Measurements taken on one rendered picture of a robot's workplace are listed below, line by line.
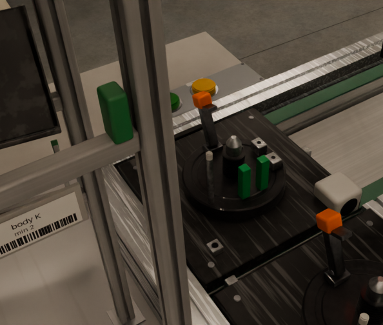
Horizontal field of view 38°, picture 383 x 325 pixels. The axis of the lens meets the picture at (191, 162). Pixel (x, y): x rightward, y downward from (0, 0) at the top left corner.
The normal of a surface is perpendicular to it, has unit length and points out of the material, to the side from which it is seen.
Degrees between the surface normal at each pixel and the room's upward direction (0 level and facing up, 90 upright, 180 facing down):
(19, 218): 90
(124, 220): 0
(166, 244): 90
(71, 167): 90
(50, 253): 0
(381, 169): 0
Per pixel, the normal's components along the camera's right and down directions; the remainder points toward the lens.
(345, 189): -0.05, -0.73
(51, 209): 0.51, 0.57
